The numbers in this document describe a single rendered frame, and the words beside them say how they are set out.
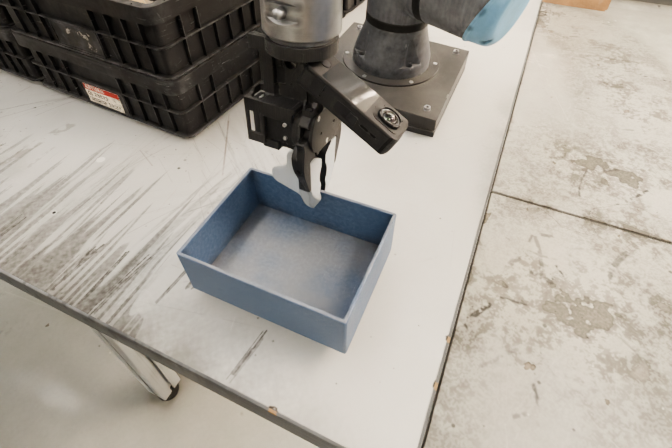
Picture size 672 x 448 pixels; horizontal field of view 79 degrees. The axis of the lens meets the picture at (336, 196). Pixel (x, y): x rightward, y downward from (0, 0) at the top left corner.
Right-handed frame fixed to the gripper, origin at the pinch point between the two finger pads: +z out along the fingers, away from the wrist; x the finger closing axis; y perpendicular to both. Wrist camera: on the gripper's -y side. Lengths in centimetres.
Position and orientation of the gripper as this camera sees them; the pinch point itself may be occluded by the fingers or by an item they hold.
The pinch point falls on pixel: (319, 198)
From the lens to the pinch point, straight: 51.5
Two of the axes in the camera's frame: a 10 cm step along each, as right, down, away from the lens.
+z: -0.4, 7.5, 6.6
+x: -4.4, 5.8, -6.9
